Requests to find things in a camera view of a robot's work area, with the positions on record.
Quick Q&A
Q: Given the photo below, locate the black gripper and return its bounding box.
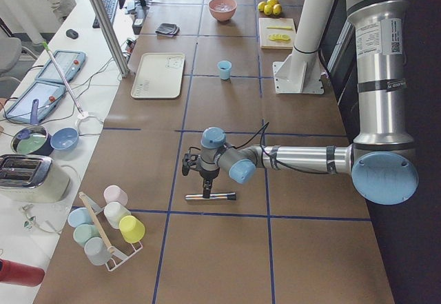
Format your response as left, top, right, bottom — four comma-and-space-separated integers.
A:
199, 168, 220, 199

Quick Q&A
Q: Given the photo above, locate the steel muddler black tip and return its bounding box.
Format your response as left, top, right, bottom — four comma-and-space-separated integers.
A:
185, 192, 237, 201

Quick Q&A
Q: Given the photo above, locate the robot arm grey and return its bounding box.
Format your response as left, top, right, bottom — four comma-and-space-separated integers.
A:
182, 0, 419, 205

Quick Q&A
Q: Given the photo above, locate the yellow green cup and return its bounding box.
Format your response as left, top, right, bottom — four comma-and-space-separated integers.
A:
119, 215, 145, 243

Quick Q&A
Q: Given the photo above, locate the pale pink cup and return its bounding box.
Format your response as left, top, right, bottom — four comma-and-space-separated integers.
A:
103, 185, 128, 206

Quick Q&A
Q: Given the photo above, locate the white cup in rack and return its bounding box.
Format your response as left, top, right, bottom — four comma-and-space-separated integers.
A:
104, 201, 131, 229

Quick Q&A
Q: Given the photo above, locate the light blue plastic cup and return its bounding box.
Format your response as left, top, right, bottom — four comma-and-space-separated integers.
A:
217, 60, 232, 80

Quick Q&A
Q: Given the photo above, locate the grey blue racked cup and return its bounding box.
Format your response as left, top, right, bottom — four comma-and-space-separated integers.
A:
84, 237, 112, 266

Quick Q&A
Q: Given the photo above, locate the light blue racked cup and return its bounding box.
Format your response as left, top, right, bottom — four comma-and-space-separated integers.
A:
68, 207, 93, 228

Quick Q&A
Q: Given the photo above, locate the mint green racked cup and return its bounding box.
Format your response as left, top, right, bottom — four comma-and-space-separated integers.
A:
73, 224, 100, 247

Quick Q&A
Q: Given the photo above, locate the pink bowl of ice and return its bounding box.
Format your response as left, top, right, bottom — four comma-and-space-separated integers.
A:
208, 0, 237, 22

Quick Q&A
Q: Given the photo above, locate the cream bear serving tray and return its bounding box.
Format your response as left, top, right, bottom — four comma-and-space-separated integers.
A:
130, 52, 185, 99

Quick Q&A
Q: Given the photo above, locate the pink grabber stick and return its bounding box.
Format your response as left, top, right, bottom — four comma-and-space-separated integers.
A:
42, 41, 104, 134

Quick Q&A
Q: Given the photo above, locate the wooden cutting board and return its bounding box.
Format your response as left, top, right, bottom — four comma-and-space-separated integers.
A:
258, 18, 296, 50

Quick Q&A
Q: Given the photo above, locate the blue bowl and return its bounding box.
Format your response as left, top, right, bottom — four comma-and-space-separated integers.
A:
50, 128, 79, 151

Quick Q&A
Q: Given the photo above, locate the grey folded cloth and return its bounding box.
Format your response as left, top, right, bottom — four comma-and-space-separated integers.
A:
155, 23, 180, 37

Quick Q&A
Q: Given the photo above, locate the lemon slice front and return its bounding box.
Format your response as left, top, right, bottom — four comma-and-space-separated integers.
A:
268, 34, 280, 41

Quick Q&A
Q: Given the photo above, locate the lemon slice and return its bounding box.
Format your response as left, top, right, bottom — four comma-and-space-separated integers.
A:
280, 34, 291, 41
268, 34, 280, 41

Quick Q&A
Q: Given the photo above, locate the lemon slice back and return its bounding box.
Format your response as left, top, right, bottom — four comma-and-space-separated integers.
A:
280, 34, 291, 41

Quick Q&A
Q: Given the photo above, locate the yellow plastic knife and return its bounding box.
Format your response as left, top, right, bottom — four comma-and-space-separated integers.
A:
266, 26, 293, 30

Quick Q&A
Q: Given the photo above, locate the cream toaster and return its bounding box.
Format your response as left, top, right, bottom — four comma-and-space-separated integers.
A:
1, 154, 70, 203

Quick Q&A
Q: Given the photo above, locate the far teach pendant tablet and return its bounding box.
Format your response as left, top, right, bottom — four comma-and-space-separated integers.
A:
36, 50, 87, 84

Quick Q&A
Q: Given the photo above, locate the teach pendant tablet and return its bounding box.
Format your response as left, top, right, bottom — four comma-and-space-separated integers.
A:
3, 81, 68, 125
36, 50, 87, 84

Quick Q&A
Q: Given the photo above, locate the whole yellow lemon bottom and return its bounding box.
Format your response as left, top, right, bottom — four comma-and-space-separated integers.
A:
263, 4, 273, 16

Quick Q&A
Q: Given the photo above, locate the near teach pendant tablet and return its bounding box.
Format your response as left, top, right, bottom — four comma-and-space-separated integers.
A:
3, 81, 68, 125

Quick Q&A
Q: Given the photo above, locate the whole yellow lemon left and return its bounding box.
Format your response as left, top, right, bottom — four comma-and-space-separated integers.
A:
258, 1, 266, 12

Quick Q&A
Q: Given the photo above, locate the whole yellow lemon middle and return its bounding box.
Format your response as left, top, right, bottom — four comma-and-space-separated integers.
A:
272, 3, 283, 16

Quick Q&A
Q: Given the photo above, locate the black computer mouse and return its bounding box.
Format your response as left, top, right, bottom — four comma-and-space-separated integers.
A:
65, 29, 79, 39

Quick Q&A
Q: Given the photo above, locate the black keyboard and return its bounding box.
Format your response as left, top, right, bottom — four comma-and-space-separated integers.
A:
101, 0, 118, 24

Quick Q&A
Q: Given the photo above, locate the red bottle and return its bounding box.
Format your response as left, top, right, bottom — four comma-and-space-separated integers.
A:
1, 259, 45, 287

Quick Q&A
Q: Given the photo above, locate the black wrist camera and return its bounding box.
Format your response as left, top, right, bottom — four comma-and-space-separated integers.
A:
181, 146, 201, 176

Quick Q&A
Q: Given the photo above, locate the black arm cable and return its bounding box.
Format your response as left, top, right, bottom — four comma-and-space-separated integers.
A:
231, 121, 331, 174

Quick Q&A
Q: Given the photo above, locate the wooden rack handle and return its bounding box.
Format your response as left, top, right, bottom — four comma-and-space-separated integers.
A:
79, 192, 115, 254

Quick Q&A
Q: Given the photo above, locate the white wire rack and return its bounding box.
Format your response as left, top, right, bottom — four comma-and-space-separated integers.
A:
74, 199, 143, 272

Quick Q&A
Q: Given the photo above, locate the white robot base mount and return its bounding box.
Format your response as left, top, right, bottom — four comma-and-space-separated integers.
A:
273, 0, 334, 94

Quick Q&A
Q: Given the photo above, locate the blue handled saucepan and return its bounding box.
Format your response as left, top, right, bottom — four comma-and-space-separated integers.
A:
11, 99, 53, 156

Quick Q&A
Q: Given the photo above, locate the aluminium frame post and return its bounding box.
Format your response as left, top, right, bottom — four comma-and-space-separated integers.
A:
90, 0, 130, 78

